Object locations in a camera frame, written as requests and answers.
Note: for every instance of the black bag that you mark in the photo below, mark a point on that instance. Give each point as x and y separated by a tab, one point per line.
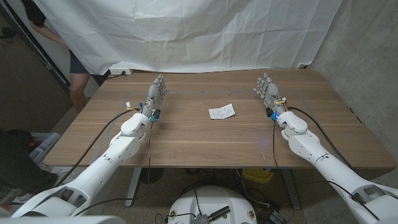
18	165

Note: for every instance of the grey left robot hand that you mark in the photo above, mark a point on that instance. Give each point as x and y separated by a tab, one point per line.
154	96

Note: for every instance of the translucent plastic bin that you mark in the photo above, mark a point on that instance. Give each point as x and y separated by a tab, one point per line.
46	144

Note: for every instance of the white table leg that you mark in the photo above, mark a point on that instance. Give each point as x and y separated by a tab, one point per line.
133	186

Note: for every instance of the white power strip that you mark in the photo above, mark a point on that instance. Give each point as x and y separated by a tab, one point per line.
119	71

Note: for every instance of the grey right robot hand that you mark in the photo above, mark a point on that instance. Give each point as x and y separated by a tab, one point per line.
270	93

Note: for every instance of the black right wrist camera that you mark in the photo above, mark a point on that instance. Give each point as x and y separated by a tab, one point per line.
270	112

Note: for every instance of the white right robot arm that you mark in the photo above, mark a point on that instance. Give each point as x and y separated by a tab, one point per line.
326	161

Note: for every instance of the white receipt paper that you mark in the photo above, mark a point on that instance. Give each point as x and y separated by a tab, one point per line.
222	112

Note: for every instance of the person in black shirt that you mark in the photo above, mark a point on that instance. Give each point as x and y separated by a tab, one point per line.
77	84

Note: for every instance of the yellow object under table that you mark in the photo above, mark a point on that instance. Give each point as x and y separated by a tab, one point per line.
258	175

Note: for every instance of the round black object under table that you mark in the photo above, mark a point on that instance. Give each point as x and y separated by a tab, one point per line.
152	174

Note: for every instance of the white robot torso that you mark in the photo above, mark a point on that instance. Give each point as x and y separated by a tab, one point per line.
214	199

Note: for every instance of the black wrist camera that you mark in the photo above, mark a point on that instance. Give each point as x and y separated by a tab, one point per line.
270	112
156	114

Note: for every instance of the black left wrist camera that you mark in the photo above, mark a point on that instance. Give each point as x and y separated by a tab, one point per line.
156	114

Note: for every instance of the white backdrop cloth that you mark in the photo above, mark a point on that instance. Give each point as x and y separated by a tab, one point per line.
186	31

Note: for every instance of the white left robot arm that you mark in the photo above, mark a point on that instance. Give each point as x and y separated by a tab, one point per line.
102	161

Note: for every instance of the black power adapter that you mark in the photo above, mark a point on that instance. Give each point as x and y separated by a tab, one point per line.
275	217

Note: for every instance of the grey table leg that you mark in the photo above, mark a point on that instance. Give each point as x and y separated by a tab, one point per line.
290	189

